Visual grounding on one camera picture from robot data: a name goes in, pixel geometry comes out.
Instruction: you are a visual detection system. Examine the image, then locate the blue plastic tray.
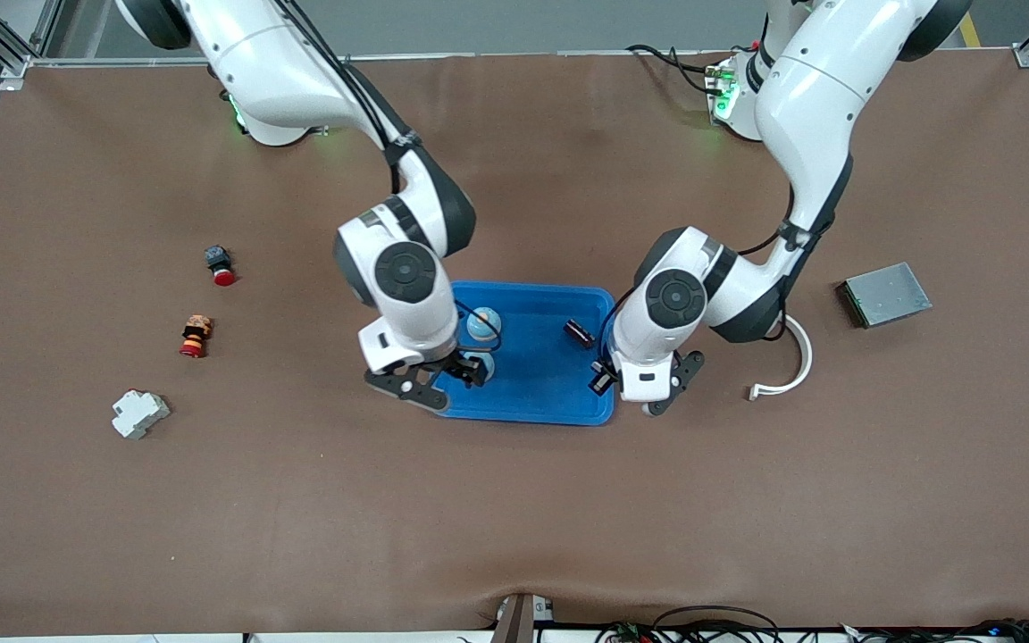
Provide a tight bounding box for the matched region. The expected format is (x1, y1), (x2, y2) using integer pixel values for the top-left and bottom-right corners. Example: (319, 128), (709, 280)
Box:
(427, 280), (616, 427)

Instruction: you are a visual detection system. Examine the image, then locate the red black push button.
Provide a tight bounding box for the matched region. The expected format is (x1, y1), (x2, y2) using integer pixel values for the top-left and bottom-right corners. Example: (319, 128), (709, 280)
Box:
(205, 246), (238, 288)

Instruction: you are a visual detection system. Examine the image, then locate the silver metal module box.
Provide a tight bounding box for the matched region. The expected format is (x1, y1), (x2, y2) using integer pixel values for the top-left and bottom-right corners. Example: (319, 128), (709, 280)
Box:
(836, 262), (933, 330)

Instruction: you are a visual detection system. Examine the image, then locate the aluminium profile stub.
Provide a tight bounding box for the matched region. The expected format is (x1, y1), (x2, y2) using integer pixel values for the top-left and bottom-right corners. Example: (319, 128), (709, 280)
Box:
(489, 592), (557, 643)

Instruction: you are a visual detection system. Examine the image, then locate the white circuit breaker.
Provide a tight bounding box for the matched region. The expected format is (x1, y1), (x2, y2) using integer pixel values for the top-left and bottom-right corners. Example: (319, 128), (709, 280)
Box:
(112, 389), (172, 440)

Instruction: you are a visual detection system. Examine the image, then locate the white semicircular plastic bracket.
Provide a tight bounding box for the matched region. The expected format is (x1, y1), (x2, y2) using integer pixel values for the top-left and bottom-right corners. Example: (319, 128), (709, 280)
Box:
(749, 313), (815, 400)

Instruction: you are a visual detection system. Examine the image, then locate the orange red button switch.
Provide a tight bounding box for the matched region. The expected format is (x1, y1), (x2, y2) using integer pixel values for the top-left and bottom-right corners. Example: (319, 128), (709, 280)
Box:
(179, 314), (214, 360)

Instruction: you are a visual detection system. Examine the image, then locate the black cable loop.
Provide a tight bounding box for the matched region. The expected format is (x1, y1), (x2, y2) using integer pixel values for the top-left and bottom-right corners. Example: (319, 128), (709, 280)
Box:
(653, 605), (783, 643)

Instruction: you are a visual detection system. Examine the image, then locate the coloured wire bundle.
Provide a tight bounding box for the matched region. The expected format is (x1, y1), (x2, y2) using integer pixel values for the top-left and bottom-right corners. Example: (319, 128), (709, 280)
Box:
(595, 621), (658, 643)

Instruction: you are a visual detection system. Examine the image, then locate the black arm base cable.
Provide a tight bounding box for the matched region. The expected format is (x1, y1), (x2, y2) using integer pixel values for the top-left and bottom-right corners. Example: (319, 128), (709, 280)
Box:
(626, 43), (721, 95)

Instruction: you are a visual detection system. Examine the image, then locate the black cable bundle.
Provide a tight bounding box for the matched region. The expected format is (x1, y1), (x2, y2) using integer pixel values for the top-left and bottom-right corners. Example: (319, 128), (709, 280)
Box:
(841, 618), (1029, 643)

